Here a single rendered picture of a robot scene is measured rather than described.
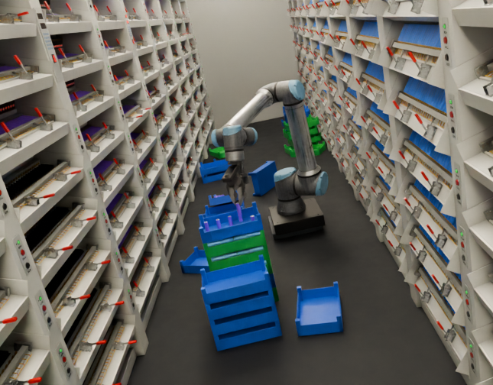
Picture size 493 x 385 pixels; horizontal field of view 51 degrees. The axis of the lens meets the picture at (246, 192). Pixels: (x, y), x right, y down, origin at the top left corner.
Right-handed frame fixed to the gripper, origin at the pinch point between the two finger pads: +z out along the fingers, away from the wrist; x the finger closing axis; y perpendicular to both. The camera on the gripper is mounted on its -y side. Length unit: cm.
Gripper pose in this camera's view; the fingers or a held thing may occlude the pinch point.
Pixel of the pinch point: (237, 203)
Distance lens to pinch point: 244.2
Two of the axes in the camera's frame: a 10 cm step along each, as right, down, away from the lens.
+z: 1.0, 9.9, 0.9
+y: 4.4, -1.2, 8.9
